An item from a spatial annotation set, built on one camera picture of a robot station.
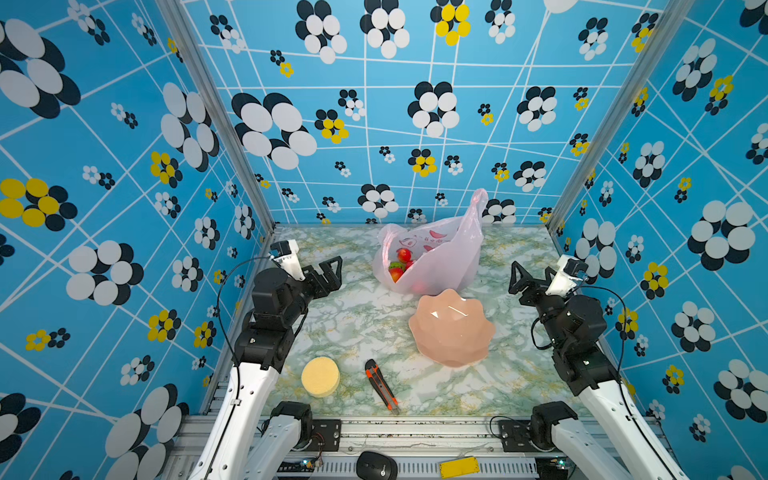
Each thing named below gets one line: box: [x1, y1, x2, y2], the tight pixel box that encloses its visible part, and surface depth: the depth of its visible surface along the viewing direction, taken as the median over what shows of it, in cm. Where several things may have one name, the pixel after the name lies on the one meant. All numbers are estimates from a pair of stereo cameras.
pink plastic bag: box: [372, 189, 489, 295], surface depth 82 cm
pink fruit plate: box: [408, 289, 495, 367], surface depth 93 cm
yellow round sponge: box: [301, 357, 340, 398], surface depth 82 cm
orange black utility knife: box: [365, 359, 401, 415], surface depth 82 cm
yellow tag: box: [440, 457, 481, 479], surface depth 71 cm
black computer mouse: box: [356, 451, 398, 480], surface depth 69 cm
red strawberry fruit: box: [396, 247, 413, 266], surface depth 104 cm
